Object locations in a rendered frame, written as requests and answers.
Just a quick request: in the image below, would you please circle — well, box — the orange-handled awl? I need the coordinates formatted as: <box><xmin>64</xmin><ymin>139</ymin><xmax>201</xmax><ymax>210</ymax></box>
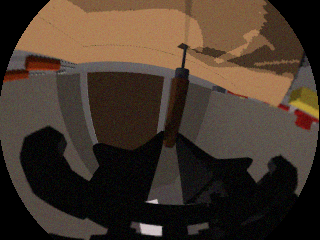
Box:
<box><xmin>24</xmin><ymin>56</ymin><xmax>68</xmax><ymax>71</ymax></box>
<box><xmin>4</xmin><ymin>69</ymin><xmax>45</xmax><ymax>81</ymax></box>

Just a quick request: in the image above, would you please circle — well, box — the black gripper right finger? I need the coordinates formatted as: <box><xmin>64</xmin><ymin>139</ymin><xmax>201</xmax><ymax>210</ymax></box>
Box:
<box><xmin>176</xmin><ymin>133</ymin><xmax>252</xmax><ymax>204</ymax></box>

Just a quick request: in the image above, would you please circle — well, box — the yellow rectangular block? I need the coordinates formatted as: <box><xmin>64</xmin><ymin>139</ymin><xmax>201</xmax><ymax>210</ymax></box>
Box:
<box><xmin>288</xmin><ymin>87</ymin><xmax>319</xmax><ymax>119</ymax></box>

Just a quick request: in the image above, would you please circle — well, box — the orange rectangular floor panel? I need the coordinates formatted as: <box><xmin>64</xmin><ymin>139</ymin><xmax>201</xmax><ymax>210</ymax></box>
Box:
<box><xmin>15</xmin><ymin>0</ymin><xmax>304</xmax><ymax>107</ymax></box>

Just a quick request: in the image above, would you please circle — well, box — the brown-handled awl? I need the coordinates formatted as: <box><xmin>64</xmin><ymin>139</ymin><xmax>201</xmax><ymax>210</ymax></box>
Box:
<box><xmin>163</xmin><ymin>44</ymin><xmax>189</xmax><ymax>148</ymax></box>

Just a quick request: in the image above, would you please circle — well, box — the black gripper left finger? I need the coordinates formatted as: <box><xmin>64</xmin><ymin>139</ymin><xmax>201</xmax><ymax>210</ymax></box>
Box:
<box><xmin>92</xmin><ymin>131</ymin><xmax>164</xmax><ymax>201</ymax></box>

